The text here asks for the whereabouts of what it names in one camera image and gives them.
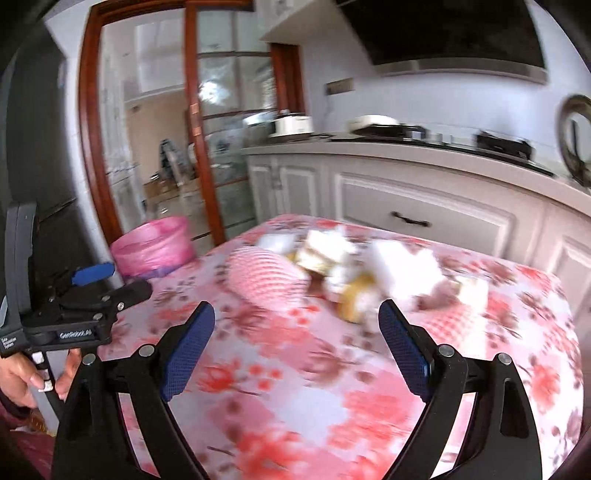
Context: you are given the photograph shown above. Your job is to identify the black drawer handle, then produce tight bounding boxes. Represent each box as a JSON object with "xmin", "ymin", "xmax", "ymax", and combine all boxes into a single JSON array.
[{"xmin": 392, "ymin": 211, "xmax": 432, "ymax": 228}]

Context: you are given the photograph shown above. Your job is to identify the person's left hand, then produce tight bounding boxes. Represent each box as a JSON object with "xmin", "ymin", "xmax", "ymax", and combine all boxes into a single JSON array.
[{"xmin": 0, "ymin": 349, "xmax": 83, "ymax": 411}]

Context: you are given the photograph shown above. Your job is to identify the white rice cooker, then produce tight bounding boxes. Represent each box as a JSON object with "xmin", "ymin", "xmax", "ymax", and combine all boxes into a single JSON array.
[{"xmin": 270, "ymin": 110, "xmax": 315, "ymax": 139}]

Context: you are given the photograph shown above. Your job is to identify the glass sliding door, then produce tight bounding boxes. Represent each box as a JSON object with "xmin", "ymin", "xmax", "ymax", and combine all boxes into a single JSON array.
[{"xmin": 185, "ymin": 0, "xmax": 279, "ymax": 245}]

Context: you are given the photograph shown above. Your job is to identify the black gas stove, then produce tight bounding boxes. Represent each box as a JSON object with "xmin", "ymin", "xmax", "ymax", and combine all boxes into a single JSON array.
[{"xmin": 330, "ymin": 124, "xmax": 557, "ymax": 177}]

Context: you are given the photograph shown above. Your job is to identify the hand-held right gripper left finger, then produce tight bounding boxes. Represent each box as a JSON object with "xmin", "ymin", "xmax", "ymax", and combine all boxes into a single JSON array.
[{"xmin": 50, "ymin": 301, "xmax": 216, "ymax": 480}]

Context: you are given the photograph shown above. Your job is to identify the red-brown wooden door frame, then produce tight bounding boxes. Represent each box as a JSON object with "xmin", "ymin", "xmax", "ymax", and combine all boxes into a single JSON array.
[{"xmin": 78, "ymin": 0, "xmax": 306, "ymax": 245}]

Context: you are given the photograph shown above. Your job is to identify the black range hood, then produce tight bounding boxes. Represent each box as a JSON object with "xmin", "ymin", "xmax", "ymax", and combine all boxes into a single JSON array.
[{"xmin": 335, "ymin": 0, "xmax": 550, "ymax": 85}]

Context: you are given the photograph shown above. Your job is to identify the white upper kitchen cabinet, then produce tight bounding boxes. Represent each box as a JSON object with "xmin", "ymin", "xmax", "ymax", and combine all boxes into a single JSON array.
[{"xmin": 259, "ymin": 0, "xmax": 352, "ymax": 44}]

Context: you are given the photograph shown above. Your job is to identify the white kitchen base cabinet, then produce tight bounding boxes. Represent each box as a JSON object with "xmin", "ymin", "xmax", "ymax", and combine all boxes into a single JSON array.
[{"xmin": 242, "ymin": 137, "xmax": 591, "ymax": 324}]

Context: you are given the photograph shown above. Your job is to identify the wall power outlet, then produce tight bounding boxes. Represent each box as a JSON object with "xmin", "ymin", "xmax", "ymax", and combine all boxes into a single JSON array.
[{"xmin": 325, "ymin": 78, "xmax": 355, "ymax": 97}]

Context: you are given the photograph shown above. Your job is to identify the cardboard boxes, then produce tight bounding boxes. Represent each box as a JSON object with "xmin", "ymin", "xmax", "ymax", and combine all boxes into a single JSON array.
[{"xmin": 143, "ymin": 178, "xmax": 185, "ymax": 204}]

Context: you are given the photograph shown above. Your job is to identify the pink plastic bag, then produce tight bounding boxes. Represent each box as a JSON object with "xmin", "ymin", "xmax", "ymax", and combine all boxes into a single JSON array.
[{"xmin": 110, "ymin": 216, "xmax": 197, "ymax": 281}]

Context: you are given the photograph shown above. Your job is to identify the small white foam piece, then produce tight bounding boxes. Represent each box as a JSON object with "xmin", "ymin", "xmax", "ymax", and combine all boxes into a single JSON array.
[{"xmin": 455, "ymin": 276, "xmax": 490, "ymax": 305}]

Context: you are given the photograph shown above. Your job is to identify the round metal pan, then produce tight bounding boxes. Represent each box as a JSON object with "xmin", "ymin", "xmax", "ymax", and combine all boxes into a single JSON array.
[{"xmin": 556, "ymin": 93, "xmax": 591, "ymax": 188}]

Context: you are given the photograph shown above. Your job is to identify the white tissue piece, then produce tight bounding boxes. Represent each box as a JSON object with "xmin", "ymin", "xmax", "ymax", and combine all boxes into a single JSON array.
[{"xmin": 256, "ymin": 232, "xmax": 301, "ymax": 254}]

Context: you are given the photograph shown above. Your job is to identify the yellow sponge piece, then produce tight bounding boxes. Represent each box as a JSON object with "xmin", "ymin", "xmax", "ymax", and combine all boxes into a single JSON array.
[{"xmin": 335, "ymin": 272, "xmax": 377, "ymax": 324}]

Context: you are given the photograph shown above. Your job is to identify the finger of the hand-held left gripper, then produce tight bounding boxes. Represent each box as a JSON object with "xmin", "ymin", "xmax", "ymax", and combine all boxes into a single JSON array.
[
  {"xmin": 55, "ymin": 262, "xmax": 117, "ymax": 296},
  {"xmin": 58, "ymin": 279, "xmax": 154, "ymax": 324}
]

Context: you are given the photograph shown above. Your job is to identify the crumpled white paper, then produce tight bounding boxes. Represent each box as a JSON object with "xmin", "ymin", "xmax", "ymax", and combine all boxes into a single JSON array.
[{"xmin": 365, "ymin": 240, "xmax": 446, "ymax": 310}]

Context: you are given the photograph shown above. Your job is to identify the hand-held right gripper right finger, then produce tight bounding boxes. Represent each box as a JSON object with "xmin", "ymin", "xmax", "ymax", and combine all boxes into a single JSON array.
[{"xmin": 378, "ymin": 299, "xmax": 543, "ymax": 480}]

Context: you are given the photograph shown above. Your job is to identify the pink floral tablecloth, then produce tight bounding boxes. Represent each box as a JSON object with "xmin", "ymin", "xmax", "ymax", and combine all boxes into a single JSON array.
[{"xmin": 97, "ymin": 213, "xmax": 585, "ymax": 480}]

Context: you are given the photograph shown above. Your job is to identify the white frying pan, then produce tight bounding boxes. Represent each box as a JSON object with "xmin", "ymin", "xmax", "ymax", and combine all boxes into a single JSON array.
[{"xmin": 346, "ymin": 114, "xmax": 402, "ymax": 134}]

